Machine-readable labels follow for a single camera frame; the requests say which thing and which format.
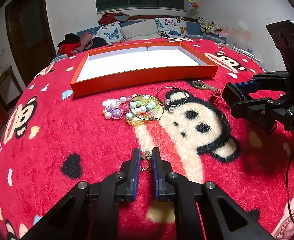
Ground gold clover chain bracelet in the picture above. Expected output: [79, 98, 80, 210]
[139, 150, 153, 173]

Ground red knot charm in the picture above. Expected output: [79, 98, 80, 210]
[209, 90, 222, 106]

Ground green jade bead bracelet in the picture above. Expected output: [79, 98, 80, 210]
[190, 80, 221, 93]

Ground green yellow bead bracelet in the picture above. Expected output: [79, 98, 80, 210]
[125, 94, 165, 126]

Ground silver hoop earring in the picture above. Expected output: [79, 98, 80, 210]
[129, 94, 164, 121]
[156, 86, 187, 107]

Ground purple white bead bracelet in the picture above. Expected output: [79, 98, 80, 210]
[101, 94, 139, 120]

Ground pink sleeve forearm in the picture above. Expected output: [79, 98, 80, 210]
[271, 198, 294, 239]

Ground plush toys group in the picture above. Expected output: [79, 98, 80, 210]
[197, 17, 222, 36]

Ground red monkey print blanket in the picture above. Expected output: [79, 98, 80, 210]
[0, 39, 294, 239]

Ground right butterfly pillow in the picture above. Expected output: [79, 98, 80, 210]
[154, 17, 188, 38]

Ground butterfly pillow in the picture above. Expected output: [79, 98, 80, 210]
[93, 22, 126, 44]
[154, 17, 188, 38]

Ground colourful artificial flowers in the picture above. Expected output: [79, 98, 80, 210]
[189, 0, 200, 18]

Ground orange shallow tray box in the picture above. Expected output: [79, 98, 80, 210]
[70, 40, 218, 98]

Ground beige pillow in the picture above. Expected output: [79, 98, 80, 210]
[120, 19, 161, 41]

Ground left butterfly pillow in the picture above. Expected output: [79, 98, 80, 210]
[93, 22, 126, 44]

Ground pile of clothes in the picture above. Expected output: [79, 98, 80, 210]
[57, 33, 108, 56]

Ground red clothes on headboard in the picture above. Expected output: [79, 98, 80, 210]
[98, 12, 130, 25]

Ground wooden side table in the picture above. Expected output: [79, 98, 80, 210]
[0, 66, 23, 133]

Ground dark wooden door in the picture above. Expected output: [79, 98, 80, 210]
[5, 0, 55, 86]

